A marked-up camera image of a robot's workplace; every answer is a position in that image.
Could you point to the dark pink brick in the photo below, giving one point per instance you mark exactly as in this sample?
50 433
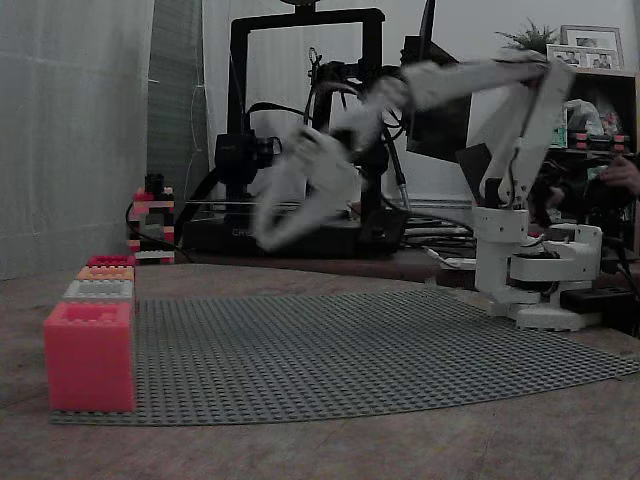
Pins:
111 260

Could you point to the dark wooden shelf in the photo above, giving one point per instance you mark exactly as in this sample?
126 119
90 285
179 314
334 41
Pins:
607 90

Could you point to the black 3D printer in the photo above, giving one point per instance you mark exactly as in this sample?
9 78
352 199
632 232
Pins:
300 235

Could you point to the multicoloured Lego camera tower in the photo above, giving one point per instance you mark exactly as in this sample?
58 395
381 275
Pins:
150 225

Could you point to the clear plastic bag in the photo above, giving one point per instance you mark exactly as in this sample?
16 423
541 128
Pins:
582 116

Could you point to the small white picture frame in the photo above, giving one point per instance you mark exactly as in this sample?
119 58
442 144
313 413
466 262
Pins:
567 56

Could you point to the person's hand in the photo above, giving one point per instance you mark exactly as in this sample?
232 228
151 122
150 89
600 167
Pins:
622 174

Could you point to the grey studded baseplate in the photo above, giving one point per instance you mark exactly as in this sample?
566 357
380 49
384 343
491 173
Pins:
350 360

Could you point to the small green fern plant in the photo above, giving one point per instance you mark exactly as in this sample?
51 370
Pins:
530 36

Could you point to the white sheer curtain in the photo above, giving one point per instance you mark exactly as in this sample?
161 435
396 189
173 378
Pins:
65 140

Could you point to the large pink brick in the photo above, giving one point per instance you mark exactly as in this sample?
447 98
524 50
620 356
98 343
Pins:
90 365

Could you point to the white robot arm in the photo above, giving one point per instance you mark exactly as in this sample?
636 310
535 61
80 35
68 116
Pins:
510 150

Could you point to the orange brick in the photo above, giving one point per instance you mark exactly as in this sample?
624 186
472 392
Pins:
106 273

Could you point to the grey brick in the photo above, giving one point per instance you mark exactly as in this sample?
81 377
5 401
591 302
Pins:
97 290

